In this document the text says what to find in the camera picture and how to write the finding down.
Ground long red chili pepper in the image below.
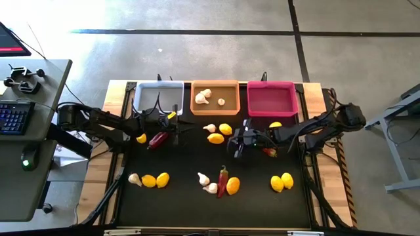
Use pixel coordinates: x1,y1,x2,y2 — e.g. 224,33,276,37
217,165,230,199

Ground black table mat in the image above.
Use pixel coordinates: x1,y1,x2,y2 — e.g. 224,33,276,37
116,81,312,229

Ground orange plastic basket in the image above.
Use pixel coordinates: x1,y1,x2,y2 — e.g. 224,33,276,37
190,79,242,117

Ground thick black frame bar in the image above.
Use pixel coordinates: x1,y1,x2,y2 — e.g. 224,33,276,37
47,123,94,159

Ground black desk clamp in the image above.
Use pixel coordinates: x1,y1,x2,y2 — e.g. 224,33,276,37
3,77,43,96
7,64,46,81

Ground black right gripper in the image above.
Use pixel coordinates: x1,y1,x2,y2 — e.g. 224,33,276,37
226,118,275,159

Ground grey side desk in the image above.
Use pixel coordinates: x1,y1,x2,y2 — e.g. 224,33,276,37
0,58,74,223

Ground white paper sheets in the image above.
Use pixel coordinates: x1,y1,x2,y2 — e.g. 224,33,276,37
52,121,96,168

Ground silver aluminium bracket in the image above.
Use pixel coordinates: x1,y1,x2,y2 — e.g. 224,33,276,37
104,228,142,236
287,230,326,236

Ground white plastic basket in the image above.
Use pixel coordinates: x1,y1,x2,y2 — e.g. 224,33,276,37
133,80,185,116

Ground yellow black hazard tape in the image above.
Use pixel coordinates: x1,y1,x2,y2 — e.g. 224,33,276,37
327,90,358,227

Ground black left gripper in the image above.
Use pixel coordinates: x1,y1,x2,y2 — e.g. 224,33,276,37
142,104,198,147

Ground grey metal stand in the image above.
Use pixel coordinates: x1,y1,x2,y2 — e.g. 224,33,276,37
362,83,420,193

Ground orange citrus fruit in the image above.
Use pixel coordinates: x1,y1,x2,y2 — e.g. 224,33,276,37
226,176,241,196

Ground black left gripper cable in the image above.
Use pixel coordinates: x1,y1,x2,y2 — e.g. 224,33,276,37
131,92,167,116

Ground pink plastic basket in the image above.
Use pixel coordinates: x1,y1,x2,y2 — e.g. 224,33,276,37
246,81,300,118

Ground dark desk screen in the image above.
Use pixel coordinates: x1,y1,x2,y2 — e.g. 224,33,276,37
0,21,33,58

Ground dark red pepper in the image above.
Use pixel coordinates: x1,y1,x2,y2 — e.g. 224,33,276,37
147,131,170,150

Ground black aluminium table frame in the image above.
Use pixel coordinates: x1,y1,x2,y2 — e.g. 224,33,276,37
98,80,329,230

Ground black backlit keyboard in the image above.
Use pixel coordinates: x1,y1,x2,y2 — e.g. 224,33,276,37
0,100,36,136

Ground black computer mouse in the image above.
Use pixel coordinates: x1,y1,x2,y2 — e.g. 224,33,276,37
20,148,40,172

